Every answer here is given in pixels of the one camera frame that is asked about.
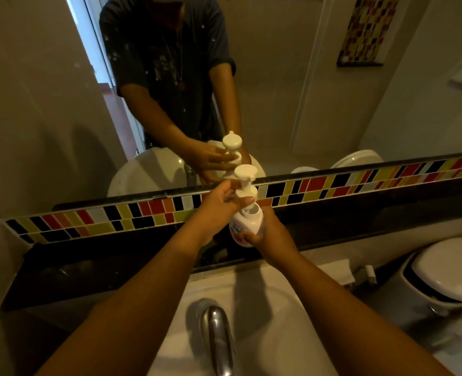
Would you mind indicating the black stone ledge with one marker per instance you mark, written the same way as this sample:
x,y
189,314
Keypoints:
x,y
97,270

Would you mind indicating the large wall mirror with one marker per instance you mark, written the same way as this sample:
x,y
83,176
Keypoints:
x,y
293,93

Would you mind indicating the person's left hand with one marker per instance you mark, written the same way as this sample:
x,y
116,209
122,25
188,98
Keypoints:
x,y
213,215

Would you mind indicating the white wash basin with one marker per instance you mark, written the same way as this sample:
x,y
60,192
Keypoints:
x,y
282,328

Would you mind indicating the white foam pump head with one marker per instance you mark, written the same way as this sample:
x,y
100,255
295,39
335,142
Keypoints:
x,y
246,178

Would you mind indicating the person's right thumb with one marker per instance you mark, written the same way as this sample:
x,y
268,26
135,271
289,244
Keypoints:
x,y
252,237

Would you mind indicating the chrome faucet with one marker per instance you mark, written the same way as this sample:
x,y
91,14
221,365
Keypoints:
x,y
217,336

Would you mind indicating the white soap bottle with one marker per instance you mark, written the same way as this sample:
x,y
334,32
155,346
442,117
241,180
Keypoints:
x,y
246,223

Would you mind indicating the person's left forearm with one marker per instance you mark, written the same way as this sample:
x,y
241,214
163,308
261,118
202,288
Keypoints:
x,y
137,305

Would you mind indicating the person's right hand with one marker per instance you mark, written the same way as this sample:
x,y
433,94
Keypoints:
x,y
276,240

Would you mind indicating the person's right forearm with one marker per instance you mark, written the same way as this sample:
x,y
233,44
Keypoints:
x,y
348,328

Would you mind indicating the white toilet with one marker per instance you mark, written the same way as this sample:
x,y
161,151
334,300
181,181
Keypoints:
x,y
450,270

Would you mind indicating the person's left thumb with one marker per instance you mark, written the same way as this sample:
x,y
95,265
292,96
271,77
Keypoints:
x,y
241,200

